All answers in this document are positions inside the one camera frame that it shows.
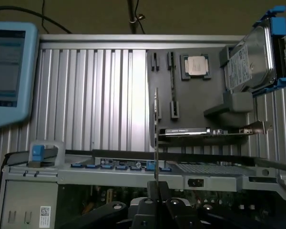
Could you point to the blue teach pendant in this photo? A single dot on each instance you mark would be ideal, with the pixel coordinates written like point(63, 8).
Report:
point(9, 71)

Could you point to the graphics card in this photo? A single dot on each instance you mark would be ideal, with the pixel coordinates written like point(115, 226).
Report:
point(186, 131)

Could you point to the open grey PC case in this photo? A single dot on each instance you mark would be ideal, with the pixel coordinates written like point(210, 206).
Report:
point(124, 175)

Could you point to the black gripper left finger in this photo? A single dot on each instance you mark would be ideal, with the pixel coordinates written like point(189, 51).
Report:
point(145, 214)

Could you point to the silver CPU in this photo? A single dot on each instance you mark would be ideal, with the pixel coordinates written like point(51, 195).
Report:
point(196, 66)

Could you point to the green motherboard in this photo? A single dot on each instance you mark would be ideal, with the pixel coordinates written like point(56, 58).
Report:
point(205, 194)

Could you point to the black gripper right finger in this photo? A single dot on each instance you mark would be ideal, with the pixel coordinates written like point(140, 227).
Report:
point(174, 214)

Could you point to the grey metal pole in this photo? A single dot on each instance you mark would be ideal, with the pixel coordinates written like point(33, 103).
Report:
point(132, 14)

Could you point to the grey loop with blue latch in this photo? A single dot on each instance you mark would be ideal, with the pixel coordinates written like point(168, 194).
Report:
point(59, 152)

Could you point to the hard disk with blue bracket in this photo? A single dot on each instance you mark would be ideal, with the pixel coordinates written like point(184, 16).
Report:
point(250, 59)

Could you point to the silver power supply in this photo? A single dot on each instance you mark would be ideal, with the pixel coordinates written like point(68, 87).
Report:
point(21, 195)

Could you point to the grey parts rack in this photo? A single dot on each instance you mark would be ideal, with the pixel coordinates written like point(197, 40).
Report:
point(200, 102)

